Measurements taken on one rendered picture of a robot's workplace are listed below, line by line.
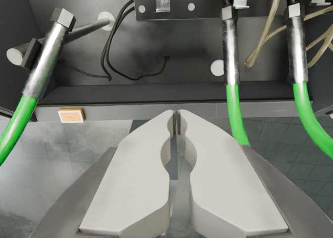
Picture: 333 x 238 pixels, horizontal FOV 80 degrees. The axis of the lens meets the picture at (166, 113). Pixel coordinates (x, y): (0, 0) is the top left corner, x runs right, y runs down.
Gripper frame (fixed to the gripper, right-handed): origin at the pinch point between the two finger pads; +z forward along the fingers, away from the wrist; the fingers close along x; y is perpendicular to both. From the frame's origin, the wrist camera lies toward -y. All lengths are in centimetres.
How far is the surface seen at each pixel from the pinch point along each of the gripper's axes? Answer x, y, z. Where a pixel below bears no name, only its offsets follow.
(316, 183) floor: 135, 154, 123
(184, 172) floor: 9, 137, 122
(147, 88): -6.7, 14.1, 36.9
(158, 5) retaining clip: -1.5, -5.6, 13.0
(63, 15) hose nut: -11.1, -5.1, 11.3
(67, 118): -23.9, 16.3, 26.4
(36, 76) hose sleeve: -13.5, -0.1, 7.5
